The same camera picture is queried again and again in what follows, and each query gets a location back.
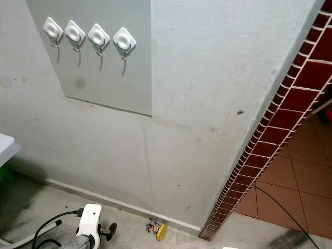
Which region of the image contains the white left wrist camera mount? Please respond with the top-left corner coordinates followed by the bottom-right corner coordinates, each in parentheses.
top-left (77, 203), bottom-right (103, 243)

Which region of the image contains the white floor hose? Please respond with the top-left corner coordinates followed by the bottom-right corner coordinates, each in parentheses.
top-left (0, 219), bottom-right (62, 249)

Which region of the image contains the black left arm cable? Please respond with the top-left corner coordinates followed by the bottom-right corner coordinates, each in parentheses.
top-left (31, 208), bottom-right (85, 249)

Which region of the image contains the white adhesive wall hook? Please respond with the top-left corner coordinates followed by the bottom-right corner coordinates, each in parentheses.
top-left (64, 20), bottom-right (86, 53)
top-left (113, 27), bottom-right (137, 61)
top-left (43, 17), bottom-right (64, 49)
top-left (87, 23), bottom-right (111, 57)

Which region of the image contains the thin black floor cable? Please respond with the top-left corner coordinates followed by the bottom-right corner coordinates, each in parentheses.
top-left (254, 184), bottom-right (320, 249)

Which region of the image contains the grey wall panel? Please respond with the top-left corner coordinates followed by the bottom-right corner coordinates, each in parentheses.
top-left (26, 0), bottom-right (153, 117)

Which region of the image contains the small yellow wheeled toy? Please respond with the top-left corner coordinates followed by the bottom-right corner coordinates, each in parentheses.
top-left (146, 218), bottom-right (169, 242)

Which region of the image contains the white table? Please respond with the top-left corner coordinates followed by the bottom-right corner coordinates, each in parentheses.
top-left (0, 134), bottom-right (22, 167)

